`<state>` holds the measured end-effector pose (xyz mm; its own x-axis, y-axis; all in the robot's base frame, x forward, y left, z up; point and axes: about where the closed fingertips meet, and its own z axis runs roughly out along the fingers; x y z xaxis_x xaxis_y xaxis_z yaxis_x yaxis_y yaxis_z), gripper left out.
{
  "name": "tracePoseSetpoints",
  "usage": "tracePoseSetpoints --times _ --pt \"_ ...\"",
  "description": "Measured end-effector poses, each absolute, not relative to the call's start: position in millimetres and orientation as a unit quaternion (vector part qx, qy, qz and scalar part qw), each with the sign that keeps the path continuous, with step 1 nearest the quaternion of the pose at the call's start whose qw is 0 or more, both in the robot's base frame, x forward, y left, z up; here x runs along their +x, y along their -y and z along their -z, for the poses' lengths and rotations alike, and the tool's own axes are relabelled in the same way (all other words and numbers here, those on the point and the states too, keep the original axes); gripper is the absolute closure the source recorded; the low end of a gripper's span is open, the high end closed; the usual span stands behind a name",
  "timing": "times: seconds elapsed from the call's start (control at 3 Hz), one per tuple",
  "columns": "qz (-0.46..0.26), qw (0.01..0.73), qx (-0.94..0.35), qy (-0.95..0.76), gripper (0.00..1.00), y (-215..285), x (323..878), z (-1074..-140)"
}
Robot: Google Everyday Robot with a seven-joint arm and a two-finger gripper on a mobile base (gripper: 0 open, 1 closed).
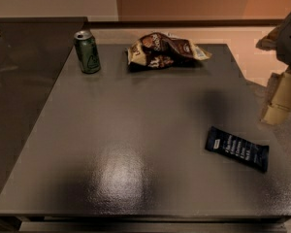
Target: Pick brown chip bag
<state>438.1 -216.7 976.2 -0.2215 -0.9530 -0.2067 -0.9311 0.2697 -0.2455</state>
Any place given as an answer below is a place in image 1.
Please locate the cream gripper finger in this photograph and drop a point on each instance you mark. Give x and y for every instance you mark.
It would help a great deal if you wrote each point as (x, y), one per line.
(277, 105)

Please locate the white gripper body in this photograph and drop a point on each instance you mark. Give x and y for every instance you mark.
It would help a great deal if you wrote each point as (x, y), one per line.
(290, 41)

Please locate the brown chip bag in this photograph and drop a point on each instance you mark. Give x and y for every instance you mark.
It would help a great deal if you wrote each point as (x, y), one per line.
(158, 50)

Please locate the dark blue snack bar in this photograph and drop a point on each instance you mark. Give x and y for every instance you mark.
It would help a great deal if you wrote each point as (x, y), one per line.
(243, 151)

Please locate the green soda can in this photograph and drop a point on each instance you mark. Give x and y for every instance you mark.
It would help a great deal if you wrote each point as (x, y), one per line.
(87, 52)

